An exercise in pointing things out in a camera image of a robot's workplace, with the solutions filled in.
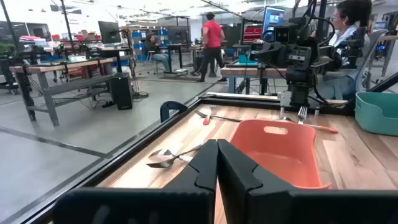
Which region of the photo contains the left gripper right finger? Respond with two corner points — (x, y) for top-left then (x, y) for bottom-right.
(217, 139), (298, 224)

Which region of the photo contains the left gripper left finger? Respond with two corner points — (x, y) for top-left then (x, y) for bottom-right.
(161, 139), (218, 192)

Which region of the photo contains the red parts bin rack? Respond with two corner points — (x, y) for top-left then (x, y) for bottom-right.
(242, 26), (264, 44)

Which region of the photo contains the small teal container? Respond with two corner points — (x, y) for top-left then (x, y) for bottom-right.
(238, 54), (259, 67)

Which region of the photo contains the monitor with blue screen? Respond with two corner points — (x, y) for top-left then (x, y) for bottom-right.
(262, 6), (286, 35)

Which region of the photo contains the wooden-top blue-legged bench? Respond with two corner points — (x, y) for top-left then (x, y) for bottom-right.
(220, 63), (289, 96)

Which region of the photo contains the silver spoon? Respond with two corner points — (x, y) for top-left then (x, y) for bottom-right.
(148, 143), (205, 162)

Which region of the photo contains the orange plastic bin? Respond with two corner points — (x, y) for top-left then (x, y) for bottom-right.
(229, 119), (333, 190)

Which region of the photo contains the black fork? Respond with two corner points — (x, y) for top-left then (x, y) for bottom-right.
(194, 110), (244, 123)

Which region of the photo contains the person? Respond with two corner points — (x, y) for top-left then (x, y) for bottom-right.
(197, 11), (228, 83)
(310, 0), (374, 101)
(145, 32), (171, 73)

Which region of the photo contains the grey office chair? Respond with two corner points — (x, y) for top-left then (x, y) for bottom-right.
(353, 28), (390, 94)

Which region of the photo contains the black computer tower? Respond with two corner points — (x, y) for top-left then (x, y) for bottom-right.
(109, 72), (134, 111)

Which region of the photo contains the teal plastic bin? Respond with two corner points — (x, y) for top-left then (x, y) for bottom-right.
(354, 91), (398, 137)

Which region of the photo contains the black computer monitor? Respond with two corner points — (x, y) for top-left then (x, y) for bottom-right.
(97, 21), (123, 45)

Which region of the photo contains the wooden-top grey workbench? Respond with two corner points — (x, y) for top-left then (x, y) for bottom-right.
(8, 55), (133, 128)

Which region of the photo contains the orange-handled cutlery piece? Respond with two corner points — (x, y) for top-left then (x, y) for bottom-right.
(203, 105), (218, 126)

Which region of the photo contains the black frame clamp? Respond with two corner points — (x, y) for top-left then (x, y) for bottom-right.
(159, 100), (188, 123)

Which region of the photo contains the orange-handled fork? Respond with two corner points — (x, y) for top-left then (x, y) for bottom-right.
(297, 105), (340, 134)

